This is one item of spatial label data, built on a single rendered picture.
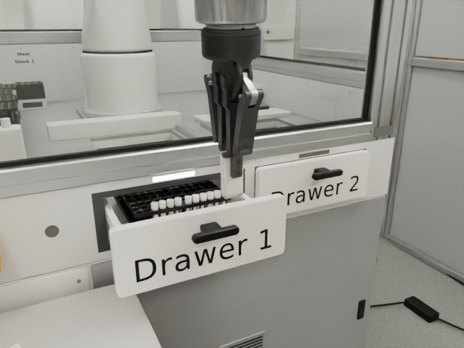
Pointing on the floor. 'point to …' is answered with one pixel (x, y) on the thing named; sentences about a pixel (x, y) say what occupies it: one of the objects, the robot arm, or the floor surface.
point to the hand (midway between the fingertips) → (232, 174)
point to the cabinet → (254, 288)
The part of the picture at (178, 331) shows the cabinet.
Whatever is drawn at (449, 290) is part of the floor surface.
